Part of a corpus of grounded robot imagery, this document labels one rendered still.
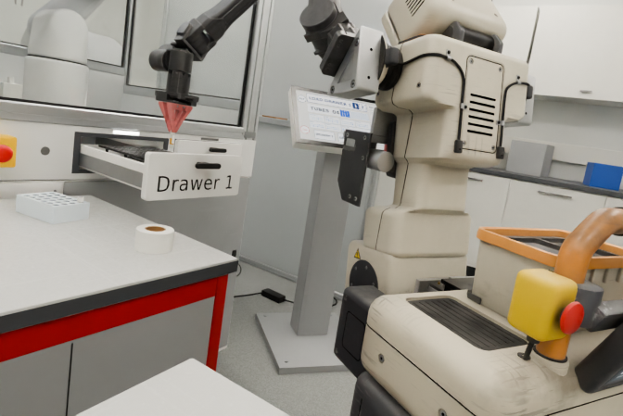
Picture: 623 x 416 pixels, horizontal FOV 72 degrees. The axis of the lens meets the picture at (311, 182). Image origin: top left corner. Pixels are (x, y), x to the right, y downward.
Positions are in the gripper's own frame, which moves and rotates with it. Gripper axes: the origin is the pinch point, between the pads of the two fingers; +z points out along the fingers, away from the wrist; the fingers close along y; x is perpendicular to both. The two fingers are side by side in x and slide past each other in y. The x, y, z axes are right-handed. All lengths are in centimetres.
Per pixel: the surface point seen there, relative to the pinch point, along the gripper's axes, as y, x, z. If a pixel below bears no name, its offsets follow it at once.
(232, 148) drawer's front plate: -20.7, 42.3, 5.6
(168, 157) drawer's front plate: 10.8, -8.4, 6.0
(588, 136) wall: 70, 360, -39
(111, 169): -6.7, -11.4, 12.0
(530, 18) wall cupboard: 14, 319, -125
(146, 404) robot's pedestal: 63, -46, 23
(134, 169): 2.8, -11.3, 10.3
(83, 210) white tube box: 1.7, -21.8, 20.1
